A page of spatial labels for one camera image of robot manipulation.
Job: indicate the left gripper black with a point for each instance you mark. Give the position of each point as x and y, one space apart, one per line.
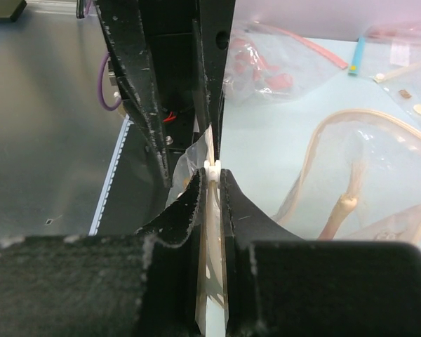
162 53

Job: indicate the pink zipper clear bag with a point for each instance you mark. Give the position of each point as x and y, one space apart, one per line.
265 62

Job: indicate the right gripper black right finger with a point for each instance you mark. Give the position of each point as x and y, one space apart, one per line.
243 223

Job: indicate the clear dotted zip bag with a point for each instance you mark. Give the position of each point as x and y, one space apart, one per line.
366 281

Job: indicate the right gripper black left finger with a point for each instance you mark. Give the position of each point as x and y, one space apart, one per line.
171 250

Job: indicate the grey slotted cable duct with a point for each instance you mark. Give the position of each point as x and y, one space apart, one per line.
106 187

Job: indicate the blue zipper clear bag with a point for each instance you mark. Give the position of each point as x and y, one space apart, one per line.
386 47

